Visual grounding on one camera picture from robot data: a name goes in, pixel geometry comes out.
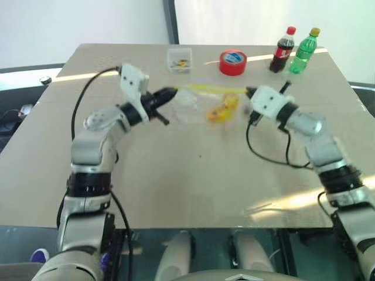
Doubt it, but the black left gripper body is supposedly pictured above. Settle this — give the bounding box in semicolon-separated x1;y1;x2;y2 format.
139;91;171;126

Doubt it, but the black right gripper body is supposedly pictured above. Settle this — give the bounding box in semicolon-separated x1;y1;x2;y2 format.
247;112;263;127

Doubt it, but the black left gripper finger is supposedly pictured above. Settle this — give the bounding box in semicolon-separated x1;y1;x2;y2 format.
158;92;178;107
153;87;179;99

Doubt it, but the clear yellow-zip plastic bag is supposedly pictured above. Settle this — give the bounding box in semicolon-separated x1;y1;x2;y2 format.
171;83;248;126

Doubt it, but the red tape roll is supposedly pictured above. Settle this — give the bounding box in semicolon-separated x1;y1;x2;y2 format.
219;50;248;77

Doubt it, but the clear plastic box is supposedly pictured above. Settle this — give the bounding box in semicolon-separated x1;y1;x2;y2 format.
166;47;193;74

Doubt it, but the cola bottle with red cap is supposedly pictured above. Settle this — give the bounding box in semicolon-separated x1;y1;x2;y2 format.
268;26;297;74

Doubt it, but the green bottle with yellow cap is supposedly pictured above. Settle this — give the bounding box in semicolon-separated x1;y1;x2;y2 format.
288;27;321;75

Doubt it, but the white right robot thigh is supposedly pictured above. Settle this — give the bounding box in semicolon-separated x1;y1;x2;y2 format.
231;230;275;273

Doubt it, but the white robot thigh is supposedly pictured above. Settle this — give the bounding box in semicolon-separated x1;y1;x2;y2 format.
231;230;275;273
154;231;196;281

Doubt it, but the black table leg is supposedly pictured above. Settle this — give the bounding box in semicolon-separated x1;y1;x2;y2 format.
111;229;127;281
276;229;298;276

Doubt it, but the white left robot thigh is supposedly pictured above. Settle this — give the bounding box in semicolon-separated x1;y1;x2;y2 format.
154;231;196;281

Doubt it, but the grey robot torso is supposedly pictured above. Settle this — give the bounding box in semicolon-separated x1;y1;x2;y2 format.
175;269;297;281

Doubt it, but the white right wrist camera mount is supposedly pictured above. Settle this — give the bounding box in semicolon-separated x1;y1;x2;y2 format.
248;85;294;120

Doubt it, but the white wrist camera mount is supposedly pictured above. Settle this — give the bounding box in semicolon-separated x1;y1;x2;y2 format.
248;85;294;120
120;63;150;104

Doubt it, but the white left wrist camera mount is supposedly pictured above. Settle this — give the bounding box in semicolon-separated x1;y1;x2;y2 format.
120;63;150;104

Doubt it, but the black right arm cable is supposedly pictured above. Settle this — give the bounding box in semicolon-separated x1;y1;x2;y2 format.
245;80;338;225

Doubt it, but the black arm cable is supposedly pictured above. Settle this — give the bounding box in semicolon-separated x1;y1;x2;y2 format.
57;66;135;281
245;80;338;225

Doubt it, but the dark window frame post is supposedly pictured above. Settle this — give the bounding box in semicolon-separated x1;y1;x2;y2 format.
162;0;180;45

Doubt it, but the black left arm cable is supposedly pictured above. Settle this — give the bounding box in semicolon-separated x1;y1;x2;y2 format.
57;66;135;281

